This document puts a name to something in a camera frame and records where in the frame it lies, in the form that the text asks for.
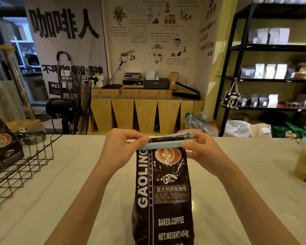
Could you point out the black cash drawer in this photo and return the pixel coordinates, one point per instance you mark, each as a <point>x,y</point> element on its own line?
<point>156,83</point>

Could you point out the white paper pouches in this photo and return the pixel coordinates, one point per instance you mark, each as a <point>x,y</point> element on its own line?
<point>152,74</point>

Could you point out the beige cloth bag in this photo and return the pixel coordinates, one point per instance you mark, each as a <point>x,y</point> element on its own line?
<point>260,131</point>

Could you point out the black metal shelf rack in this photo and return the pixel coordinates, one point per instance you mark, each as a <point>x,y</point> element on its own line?
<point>229,73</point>

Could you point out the brown kraft paper bag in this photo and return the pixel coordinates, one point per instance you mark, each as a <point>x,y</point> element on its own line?
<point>173,80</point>

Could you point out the person's right hand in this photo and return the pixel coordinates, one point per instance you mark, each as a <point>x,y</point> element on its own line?
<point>206,153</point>

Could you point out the green plastic bag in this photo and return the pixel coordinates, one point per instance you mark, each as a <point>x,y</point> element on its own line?
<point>288,130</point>

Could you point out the wooden pole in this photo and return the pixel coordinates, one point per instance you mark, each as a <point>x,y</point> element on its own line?
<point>17,79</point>

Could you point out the person's left fingers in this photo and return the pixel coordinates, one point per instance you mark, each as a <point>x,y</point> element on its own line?
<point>139,138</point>

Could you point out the person's right forearm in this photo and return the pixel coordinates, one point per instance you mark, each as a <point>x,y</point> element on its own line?
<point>255,209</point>

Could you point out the clear plastic bag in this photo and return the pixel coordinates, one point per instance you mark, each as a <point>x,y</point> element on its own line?
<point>199,125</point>

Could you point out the person's right thumb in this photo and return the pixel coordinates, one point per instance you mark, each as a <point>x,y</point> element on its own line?
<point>187,145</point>

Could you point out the hanging teddy bear tag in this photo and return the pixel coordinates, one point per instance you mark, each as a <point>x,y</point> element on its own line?
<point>230,99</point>

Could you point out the wooden counter cabinet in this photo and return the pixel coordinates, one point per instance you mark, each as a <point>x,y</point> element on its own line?
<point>148,112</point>

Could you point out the black heat sealer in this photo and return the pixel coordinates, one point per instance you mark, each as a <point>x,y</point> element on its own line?
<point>187,93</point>

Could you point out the small wooden shelf box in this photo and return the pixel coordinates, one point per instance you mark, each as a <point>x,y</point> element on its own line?
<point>133,83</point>

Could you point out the person's left hand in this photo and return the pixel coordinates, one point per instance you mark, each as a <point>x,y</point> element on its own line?
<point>117,150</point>

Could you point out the white sack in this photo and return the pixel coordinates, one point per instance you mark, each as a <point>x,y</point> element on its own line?
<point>236,128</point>

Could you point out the black standing fan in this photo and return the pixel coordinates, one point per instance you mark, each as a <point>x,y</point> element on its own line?
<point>71,104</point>

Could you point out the white banner with black characters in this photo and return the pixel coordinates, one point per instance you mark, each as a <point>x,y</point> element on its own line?
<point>66,30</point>

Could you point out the illustrated coffee wall poster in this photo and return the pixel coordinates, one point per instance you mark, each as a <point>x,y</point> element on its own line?
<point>153,30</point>

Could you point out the white box with black items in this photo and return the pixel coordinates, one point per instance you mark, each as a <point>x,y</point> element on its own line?
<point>98,81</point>

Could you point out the wooden block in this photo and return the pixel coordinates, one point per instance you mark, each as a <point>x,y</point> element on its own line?
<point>23,125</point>

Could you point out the small panda figure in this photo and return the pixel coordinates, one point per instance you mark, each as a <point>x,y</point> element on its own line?
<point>21,130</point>

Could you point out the light blue bag sealing clip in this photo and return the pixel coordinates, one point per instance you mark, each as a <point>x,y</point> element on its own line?
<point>163,144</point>

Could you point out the person's left forearm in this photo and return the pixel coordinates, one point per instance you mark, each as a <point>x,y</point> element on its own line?
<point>84,204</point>

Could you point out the stack of boxes on shelf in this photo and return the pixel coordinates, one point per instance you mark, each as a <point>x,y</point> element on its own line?
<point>302,72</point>

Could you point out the tall black coffee bag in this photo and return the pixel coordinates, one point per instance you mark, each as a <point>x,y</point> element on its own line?
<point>165,201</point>

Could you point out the row of pale coffee bags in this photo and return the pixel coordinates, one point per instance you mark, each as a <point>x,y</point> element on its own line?
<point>265,71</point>
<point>260,100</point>
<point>270,36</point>

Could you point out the small digital scale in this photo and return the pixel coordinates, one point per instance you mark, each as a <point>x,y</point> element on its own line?
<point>131,76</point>

